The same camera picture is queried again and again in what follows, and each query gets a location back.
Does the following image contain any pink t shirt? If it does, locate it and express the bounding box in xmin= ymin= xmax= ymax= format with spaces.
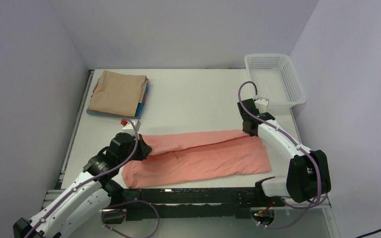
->
xmin=122 ymin=130 xmax=271 ymax=188

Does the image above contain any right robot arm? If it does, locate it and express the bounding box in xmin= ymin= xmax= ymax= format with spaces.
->
xmin=237 ymin=99 xmax=331 ymax=206

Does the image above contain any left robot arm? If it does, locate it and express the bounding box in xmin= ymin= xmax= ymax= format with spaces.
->
xmin=13 ymin=132 xmax=152 ymax=238

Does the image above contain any blue folded t shirt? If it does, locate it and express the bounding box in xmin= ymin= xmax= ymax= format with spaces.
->
xmin=135 ymin=79 xmax=149 ymax=118

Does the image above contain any white plastic basket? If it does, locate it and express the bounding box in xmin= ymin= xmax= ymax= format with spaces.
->
xmin=244 ymin=54 xmax=307 ymax=109

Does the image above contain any beige folded t shirt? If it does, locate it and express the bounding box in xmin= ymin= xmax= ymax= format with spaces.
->
xmin=88 ymin=70 xmax=148 ymax=117

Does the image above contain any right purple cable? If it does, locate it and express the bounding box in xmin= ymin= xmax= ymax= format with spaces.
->
xmin=238 ymin=81 xmax=328 ymax=211

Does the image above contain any purple cable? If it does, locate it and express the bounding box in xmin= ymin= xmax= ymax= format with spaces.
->
xmin=23 ymin=119 xmax=140 ymax=238
xmin=238 ymin=81 xmax=328 ymax=211

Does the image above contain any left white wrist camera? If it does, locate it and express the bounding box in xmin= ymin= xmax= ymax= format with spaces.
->
xmin=120 ymin=119 xmax=141 ymax=134

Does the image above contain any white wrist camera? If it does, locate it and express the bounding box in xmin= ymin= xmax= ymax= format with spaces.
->
xmin=254 ymin=98 xmax=269 ymax=111
xmin=120 ymin=119 xmax=141 ymax=134

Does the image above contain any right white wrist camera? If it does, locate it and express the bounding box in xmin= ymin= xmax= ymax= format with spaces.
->
xmin=254 ymin=98 xmax=269 ymax=111

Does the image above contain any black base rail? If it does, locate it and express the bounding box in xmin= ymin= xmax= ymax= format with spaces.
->
xmin=90 ymin=187 xmax=286 ymax=226

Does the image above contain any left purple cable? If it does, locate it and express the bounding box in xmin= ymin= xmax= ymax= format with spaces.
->
xmin=23 ymin=119 xmax=140 ymax=238

